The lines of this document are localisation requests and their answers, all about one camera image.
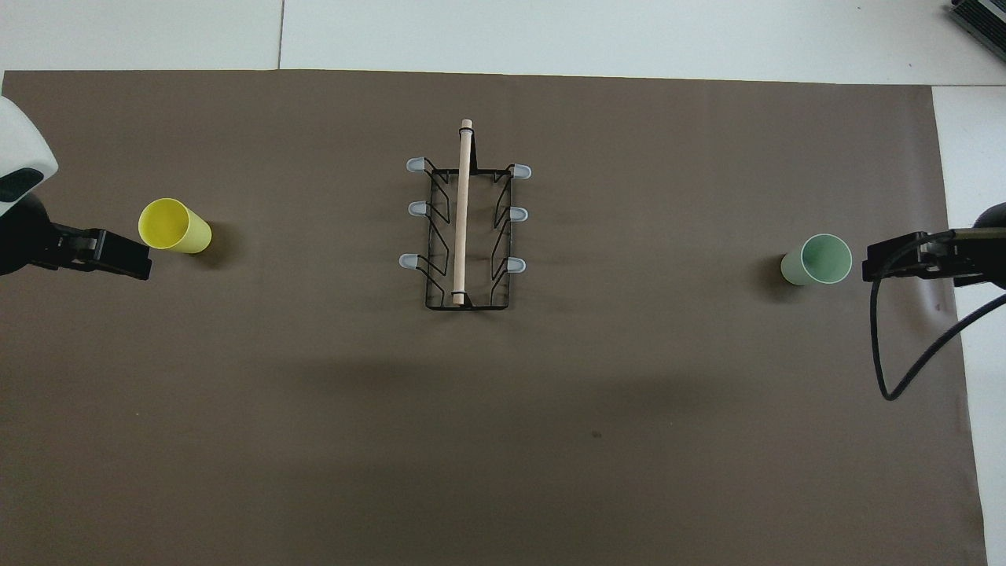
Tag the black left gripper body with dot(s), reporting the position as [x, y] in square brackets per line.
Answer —
[23, 236]

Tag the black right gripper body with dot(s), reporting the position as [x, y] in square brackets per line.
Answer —
[986, 255]

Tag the yellow plastic cup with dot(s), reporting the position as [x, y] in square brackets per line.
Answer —
[173, 226]

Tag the pale green plastic cup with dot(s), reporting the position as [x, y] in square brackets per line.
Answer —
[821, 261]

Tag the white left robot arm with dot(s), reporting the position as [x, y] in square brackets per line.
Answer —
[20, 137]

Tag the grey ribbed device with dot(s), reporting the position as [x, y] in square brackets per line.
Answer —
[982, 17]

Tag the brown table mat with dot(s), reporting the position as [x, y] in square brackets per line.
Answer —
[503, 432]

